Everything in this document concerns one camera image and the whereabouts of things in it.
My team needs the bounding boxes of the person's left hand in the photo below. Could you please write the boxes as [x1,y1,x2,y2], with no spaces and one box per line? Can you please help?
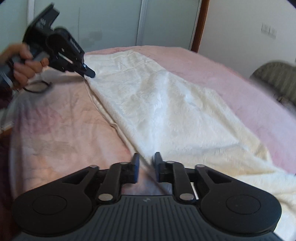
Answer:
[0,43,50,90]

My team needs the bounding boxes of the white wall switch plate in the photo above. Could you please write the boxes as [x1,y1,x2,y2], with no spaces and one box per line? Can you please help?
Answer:
[261,23,278,39]

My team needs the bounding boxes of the brown wooden door frame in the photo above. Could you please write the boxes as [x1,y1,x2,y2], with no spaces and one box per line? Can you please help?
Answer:
[191,0,210,53]

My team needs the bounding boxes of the cream white pants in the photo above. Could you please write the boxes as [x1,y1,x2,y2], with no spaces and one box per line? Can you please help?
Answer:
[85,50,295,240]

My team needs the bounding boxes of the olive green padded headboard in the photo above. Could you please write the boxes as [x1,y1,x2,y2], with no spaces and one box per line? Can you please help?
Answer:
[250,61,295,108]

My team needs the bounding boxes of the pink bed blanket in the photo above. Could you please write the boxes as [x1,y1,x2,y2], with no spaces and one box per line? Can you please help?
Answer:
[10,46,295,197]

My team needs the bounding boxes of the white wardrobe sliding doors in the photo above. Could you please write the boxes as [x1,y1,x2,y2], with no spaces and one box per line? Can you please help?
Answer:
[0,0,204,54]

